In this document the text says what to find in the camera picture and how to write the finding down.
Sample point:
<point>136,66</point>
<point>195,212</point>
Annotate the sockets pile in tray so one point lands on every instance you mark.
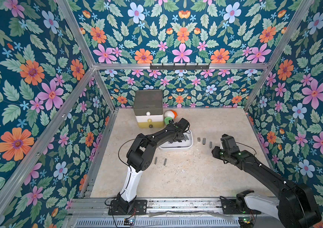
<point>186,137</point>

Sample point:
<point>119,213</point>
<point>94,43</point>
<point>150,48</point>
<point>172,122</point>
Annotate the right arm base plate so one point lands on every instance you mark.
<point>230,205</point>

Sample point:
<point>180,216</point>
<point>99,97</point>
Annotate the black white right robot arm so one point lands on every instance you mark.
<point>293,204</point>

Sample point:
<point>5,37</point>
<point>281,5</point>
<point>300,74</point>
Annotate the grey white yellow drawer box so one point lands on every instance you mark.
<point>148,108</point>

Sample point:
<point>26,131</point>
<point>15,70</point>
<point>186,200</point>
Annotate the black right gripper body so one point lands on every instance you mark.
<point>217,152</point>

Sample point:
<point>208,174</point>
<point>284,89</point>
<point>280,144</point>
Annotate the white plastic storage tray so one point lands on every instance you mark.
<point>170,146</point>

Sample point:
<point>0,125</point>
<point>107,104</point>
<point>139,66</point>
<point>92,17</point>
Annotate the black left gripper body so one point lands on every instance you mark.
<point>181,137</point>

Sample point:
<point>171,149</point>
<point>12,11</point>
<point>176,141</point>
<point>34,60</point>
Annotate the white orange ball toy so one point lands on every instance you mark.
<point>170,113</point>

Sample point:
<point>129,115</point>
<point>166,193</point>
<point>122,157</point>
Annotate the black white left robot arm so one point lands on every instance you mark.
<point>140,156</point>

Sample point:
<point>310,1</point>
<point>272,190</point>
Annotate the aluminium front rail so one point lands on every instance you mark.
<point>163,213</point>

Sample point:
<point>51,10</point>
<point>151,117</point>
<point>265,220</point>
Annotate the black wall hook rail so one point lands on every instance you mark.
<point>174,66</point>

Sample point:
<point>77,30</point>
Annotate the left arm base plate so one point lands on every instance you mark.
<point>135,207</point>

